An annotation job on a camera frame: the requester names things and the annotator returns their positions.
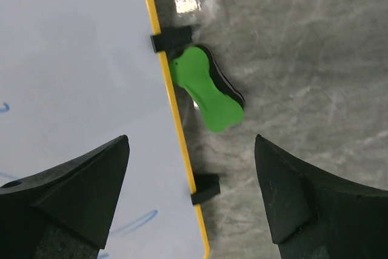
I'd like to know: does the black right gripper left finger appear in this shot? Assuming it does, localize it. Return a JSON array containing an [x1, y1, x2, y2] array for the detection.
[[1, 135, 130, 258]]

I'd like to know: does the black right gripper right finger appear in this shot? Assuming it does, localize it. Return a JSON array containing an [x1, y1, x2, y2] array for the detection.
[[255, 135, 387, 258]]

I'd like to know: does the yellow framed whiteboard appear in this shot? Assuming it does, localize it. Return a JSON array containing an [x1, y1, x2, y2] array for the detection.
[[1, 0, 210, 258]]

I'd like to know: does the green whiteboard eraser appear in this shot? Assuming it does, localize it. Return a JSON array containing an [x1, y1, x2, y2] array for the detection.
[[169, 44, 244, 133]]

